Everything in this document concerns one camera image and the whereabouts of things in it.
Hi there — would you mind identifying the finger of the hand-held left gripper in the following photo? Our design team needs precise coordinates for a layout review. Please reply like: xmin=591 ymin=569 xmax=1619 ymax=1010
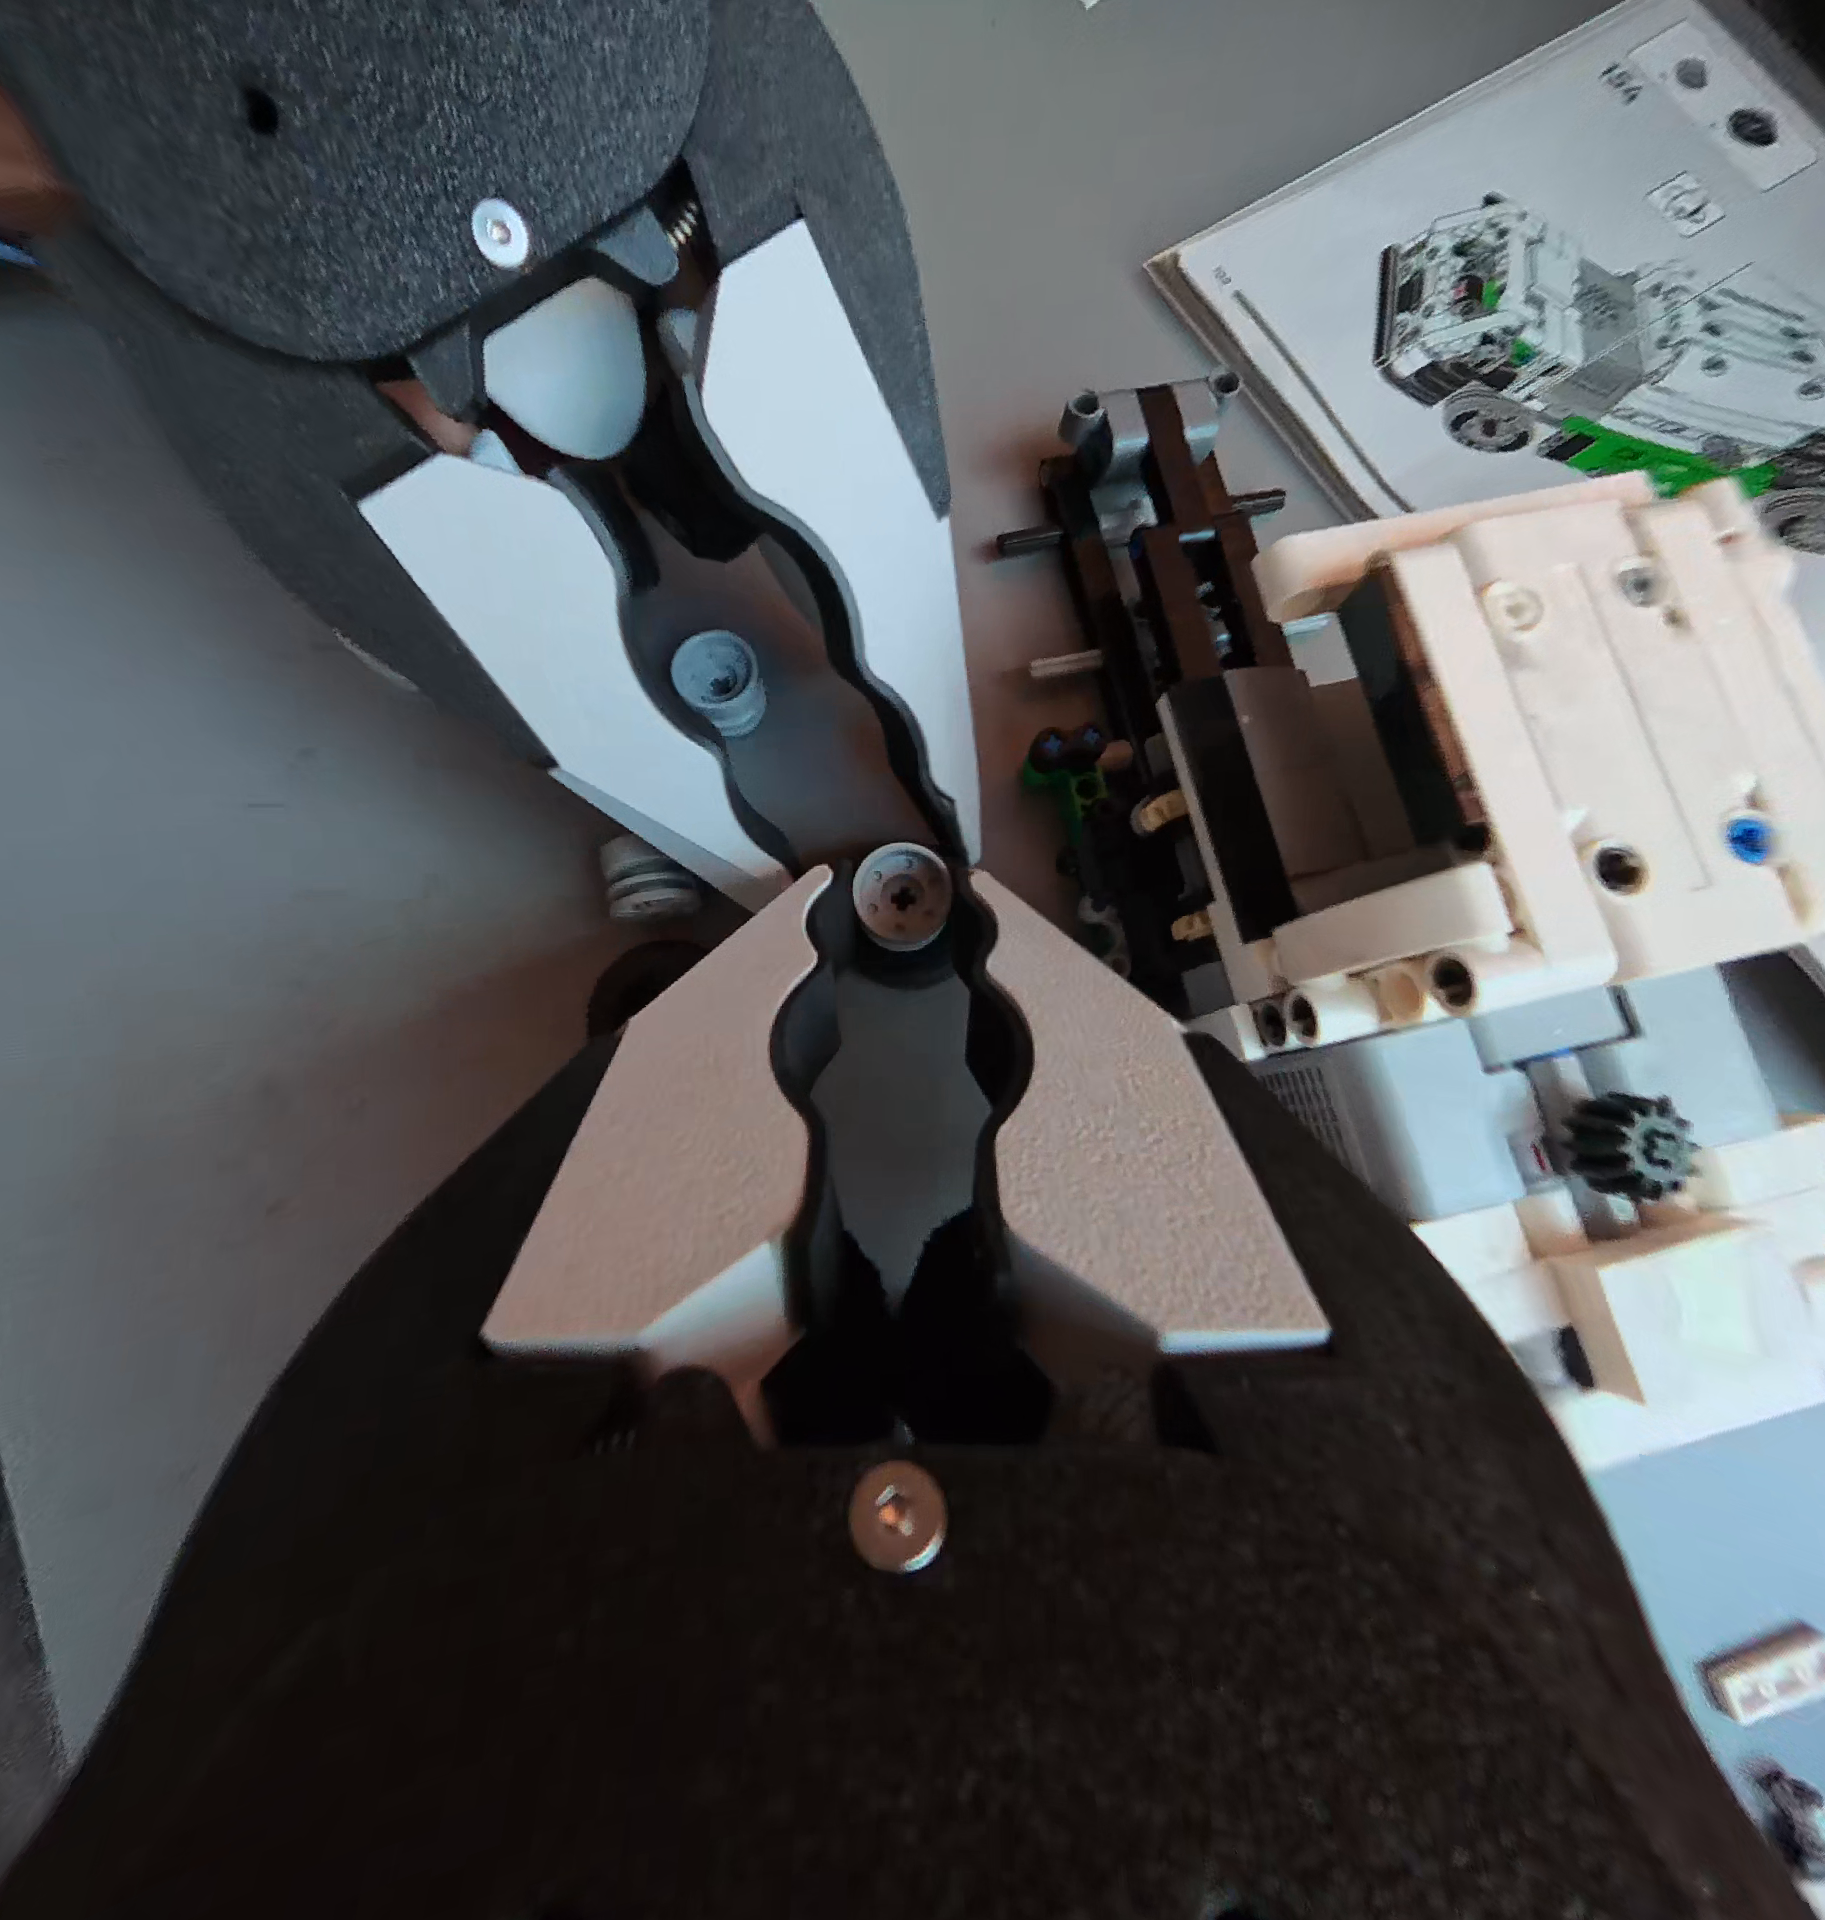
xmin=357 ymin=447 xmax=802 ymax=911
xmin=655 ymin=215 xmax=991 ymax=876

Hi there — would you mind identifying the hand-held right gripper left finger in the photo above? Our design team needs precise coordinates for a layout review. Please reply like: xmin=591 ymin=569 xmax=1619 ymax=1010
xmin=477 ymin=863 xmax=858 ymax=1449

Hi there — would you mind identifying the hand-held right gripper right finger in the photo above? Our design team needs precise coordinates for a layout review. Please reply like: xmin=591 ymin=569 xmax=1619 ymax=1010
xmin=958 ymin=867 xmax=1334 ymax=1358

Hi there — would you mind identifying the grey lego wheel hub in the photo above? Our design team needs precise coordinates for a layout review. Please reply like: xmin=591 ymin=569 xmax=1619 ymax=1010
xmin=848 ymin=843 xmax=957 ymax=950
xmin=670 ymin=626 xmax=770 ymax=736
xmin=601 ymin=838 xmax=703 ymax=920

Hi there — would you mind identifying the lego instruction booklet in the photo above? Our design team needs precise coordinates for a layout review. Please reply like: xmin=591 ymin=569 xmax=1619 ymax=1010
xmin=1144 ymin=0 xmax=1825 ymax=558

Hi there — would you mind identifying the white lego truck model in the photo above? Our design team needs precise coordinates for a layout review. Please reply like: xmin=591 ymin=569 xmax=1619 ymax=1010
xmin=994 ymin=376 xmax=1825 ymax=1480

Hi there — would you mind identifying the small tan lego piece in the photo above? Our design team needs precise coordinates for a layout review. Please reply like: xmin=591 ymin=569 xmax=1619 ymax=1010
xmin=1700 ymin=1622 xmax=1825 ymax=1725

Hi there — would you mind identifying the small grey lego piece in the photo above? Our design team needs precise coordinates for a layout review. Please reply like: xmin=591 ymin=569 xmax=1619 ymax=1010
xmin=1743 ymin=1762 xmax=1825 ymax=1883

